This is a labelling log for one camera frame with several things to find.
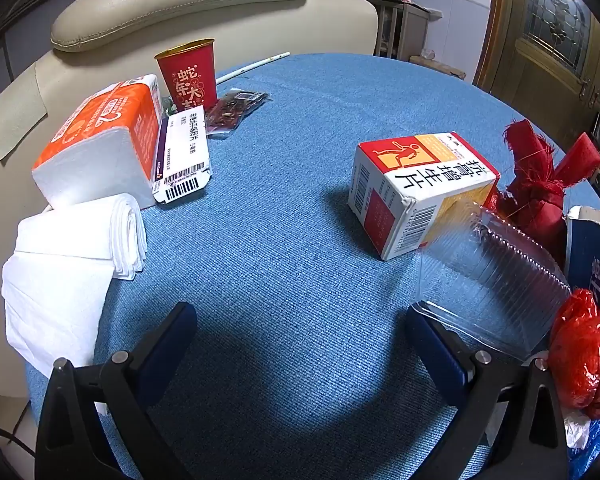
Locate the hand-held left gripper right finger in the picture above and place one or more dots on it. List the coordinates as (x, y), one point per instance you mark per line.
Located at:
(437, 350)

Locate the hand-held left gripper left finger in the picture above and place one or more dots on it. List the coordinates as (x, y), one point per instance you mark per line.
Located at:
(167, 345)

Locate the blue toothpaste box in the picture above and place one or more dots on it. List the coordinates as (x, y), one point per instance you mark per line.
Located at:
(592, 260)

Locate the clear plastic container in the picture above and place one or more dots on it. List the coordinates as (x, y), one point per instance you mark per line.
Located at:
(495, 285)

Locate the white paper tissue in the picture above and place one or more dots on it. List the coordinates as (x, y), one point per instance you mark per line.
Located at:
(55, 310)

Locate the rolled white plastic bags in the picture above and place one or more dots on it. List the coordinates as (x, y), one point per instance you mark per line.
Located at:
(95, 230)

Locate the red plastic bag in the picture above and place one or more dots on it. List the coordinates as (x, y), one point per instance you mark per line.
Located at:
(580, 355)

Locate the white orange medicine box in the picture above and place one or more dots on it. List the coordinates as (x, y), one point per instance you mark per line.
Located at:
(415, 185)

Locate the red cloth bundle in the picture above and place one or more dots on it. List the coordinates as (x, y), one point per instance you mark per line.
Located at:
(535, 200)

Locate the blue plastic bag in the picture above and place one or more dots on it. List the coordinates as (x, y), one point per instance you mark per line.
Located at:
(592, 450)

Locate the white purple flat box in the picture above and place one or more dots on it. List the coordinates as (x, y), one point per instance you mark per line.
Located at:
(185, 150)

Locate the orange tissue pack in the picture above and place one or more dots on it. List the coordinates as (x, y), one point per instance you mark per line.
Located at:
(100, 125)

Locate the dark snack wrapper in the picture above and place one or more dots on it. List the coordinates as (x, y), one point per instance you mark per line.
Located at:
(230, 110)

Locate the red paper cup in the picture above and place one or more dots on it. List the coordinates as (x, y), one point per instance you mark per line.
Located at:
(190, 80)

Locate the white straw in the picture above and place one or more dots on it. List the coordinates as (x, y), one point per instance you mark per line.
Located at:
(255, 65)

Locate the wooden glass door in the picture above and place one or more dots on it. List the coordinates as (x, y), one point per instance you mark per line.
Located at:
(530, 60)

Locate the beige radiator cover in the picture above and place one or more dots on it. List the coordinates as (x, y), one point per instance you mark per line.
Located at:
(410, 30)

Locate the beige leather sofa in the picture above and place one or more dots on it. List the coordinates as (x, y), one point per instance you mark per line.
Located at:
(205, 15)

